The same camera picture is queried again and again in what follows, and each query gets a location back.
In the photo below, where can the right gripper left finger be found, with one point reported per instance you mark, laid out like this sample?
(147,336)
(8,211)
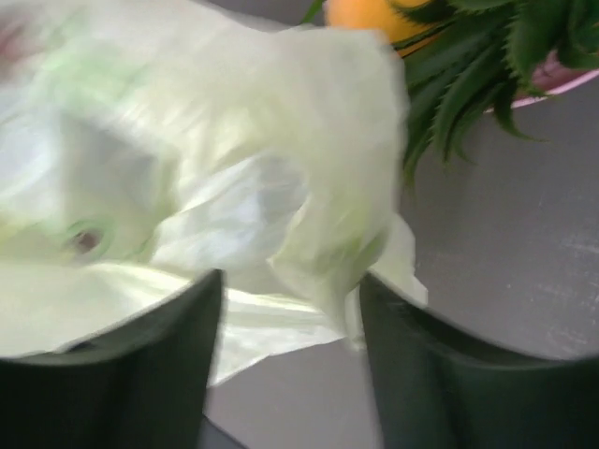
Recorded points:
(142,385)

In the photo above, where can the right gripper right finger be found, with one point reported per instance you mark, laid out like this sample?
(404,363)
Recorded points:
(437,386)

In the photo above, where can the pale green plastic bag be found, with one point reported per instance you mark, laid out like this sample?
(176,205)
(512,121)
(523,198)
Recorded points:
(144,143)

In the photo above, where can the toy pineapple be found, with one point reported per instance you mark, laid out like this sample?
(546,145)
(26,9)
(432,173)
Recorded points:
(480,56)

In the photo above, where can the pink plate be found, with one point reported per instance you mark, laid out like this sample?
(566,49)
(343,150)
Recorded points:
(556,79)

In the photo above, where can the yellow orange fruit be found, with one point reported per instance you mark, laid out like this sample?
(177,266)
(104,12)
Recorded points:
(375,15)

